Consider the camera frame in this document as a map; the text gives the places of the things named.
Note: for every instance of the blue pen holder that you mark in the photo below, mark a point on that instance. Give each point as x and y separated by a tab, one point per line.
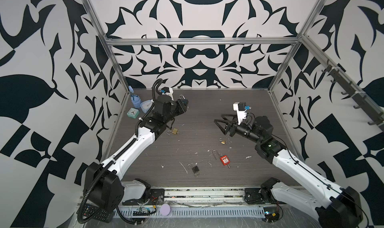
135	99

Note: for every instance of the light blue alarm clock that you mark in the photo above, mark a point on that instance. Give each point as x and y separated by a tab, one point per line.
147	106

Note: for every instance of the green circuit board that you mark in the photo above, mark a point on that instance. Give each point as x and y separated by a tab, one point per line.
143	210

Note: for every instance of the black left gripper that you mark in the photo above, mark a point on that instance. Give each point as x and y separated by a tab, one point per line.
177	104

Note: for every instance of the aluminium frame corner post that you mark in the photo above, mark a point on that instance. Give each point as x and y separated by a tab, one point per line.
101	35

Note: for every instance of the purple round disc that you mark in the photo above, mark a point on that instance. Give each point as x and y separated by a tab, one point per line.
165	210

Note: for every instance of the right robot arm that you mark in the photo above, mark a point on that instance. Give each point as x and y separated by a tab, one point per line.
330	204

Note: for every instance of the green small clock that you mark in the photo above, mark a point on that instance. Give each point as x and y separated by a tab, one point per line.
133	113

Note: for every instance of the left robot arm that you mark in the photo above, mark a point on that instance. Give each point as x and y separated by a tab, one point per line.
103	189

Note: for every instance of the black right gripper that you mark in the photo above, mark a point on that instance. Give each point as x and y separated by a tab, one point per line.
233	127

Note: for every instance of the wall hook rack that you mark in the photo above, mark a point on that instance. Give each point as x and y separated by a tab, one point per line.
364	100

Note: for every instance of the black remote control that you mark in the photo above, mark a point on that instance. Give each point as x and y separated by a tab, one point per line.
96	213

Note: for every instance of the red safety padlock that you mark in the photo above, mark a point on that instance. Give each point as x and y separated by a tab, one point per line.
223	158

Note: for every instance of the small brass padlock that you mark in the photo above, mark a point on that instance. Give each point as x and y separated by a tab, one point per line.
222	141

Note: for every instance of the small black padlock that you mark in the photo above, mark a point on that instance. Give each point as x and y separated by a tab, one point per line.
194	169

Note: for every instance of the right electronics board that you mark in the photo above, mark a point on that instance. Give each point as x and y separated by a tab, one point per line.
273	214

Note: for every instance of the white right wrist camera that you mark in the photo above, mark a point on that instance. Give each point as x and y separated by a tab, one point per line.
241	109

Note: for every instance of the blue padlock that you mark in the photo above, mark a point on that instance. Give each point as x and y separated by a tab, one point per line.
185	102

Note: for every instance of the white cable duct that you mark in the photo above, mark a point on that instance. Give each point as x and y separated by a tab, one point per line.
205	212

